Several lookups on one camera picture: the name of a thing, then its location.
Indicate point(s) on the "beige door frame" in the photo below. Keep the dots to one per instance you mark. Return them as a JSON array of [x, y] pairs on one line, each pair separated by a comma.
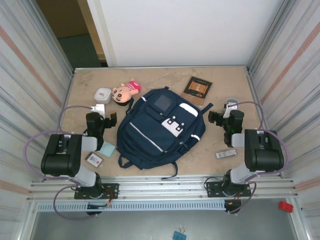
[[93, 32]]

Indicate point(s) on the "grey cup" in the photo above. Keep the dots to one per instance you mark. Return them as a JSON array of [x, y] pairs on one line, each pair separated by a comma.
[[232, 100]]

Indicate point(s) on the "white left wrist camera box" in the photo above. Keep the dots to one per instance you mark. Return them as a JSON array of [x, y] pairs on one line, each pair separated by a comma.
[[98, 109]]

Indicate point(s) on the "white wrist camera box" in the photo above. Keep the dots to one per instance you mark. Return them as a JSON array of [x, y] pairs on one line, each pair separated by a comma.
[[98, 109], [228, 111]]

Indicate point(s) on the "white square box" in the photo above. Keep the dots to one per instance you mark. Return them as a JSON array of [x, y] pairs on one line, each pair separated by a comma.
[[102, 96]]

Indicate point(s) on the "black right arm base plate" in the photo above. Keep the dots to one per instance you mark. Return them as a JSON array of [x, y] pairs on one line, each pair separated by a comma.
[[212, 187]]

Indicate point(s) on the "black white card box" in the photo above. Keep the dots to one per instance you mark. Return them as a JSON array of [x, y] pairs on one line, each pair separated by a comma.
[[94, 159]]

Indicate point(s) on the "light blue case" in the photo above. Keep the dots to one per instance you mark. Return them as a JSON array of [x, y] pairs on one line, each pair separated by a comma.
[[107, 149]]

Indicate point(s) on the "black silver rectangular box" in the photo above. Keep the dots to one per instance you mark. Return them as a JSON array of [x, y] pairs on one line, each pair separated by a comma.
[[226, 153]]

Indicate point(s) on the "blue binder clip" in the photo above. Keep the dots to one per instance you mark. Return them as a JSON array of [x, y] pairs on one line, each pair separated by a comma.
[[183, 236], [176, 235]]

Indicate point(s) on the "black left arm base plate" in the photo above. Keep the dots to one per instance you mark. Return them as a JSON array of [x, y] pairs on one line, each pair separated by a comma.
[[112, 190]]

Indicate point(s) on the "aluminium rail frame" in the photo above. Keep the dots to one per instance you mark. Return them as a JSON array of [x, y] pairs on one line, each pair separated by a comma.
[[162, 186]]

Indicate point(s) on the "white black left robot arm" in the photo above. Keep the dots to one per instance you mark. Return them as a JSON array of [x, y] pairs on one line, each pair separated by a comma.
[[60, 155]]

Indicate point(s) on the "brown black book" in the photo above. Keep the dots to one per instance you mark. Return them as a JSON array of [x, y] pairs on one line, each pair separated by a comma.
[[197, 90]]

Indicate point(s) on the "pink plush doll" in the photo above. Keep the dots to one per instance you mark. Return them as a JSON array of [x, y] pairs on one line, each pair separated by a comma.
[[122, 93]]

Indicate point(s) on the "red block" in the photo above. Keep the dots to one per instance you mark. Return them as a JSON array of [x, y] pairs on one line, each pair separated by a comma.
[[286, 206]]

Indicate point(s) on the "navy blue backpack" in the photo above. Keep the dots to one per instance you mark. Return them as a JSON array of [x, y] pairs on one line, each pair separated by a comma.
[[145, 117]]

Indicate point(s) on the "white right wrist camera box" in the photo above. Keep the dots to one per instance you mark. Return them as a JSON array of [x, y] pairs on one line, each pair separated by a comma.
[[228, 111]]

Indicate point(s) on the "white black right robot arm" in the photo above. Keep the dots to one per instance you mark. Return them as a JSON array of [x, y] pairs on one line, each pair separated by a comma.
[[265, 155]]

